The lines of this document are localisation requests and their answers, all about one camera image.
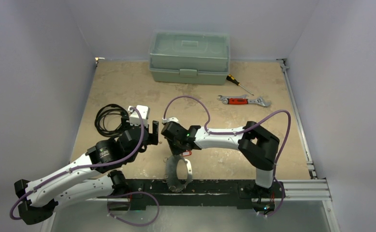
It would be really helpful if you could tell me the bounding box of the silver metal key holder plate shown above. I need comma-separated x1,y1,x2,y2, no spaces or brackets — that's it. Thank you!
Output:
164,155,193,192

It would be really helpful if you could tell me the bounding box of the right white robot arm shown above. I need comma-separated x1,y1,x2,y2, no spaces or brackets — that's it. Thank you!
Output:
161,121,280,197

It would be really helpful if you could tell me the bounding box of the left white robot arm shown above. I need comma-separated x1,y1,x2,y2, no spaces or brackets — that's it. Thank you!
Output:
9,118,159,225

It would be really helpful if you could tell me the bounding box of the silver open-end wrench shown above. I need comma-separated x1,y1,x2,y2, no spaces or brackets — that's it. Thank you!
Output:
217,94,248,104

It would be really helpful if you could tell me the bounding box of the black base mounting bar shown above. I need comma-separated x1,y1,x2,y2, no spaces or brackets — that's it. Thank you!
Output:
107,179,286,213

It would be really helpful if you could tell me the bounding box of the black yellow screwdriver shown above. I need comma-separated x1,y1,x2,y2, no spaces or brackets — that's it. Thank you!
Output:
226,74,254,96

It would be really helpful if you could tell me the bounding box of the green plastic toolbox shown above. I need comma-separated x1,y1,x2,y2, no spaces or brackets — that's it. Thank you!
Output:
149,30,231,85

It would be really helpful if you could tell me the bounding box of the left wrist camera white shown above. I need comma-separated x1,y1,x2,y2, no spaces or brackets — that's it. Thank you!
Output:
128,105,150,128

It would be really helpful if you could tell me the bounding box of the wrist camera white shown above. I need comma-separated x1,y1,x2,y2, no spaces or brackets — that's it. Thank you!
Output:
162,117,179,125
128,105,150,128

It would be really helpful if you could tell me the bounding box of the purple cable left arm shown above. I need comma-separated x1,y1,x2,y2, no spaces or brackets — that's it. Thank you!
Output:
9,107,145,220

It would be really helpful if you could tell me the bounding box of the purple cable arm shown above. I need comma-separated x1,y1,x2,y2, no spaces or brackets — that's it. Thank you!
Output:
9,107,145,220
162,95,292,180

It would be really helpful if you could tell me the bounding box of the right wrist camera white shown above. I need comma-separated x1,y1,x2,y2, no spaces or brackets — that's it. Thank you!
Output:
162,117,179,125

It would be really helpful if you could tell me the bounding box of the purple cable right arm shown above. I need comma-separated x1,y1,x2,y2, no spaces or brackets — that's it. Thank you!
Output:
162,95,292,180

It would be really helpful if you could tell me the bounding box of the coiled black cable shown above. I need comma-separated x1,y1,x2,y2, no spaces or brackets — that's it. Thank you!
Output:
94,103,130,138

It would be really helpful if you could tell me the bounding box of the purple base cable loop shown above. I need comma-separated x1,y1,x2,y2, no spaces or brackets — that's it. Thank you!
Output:
106,191,159,227

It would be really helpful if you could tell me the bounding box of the red handled adjustable wrench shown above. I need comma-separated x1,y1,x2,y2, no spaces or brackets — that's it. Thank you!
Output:
221,97,271,107

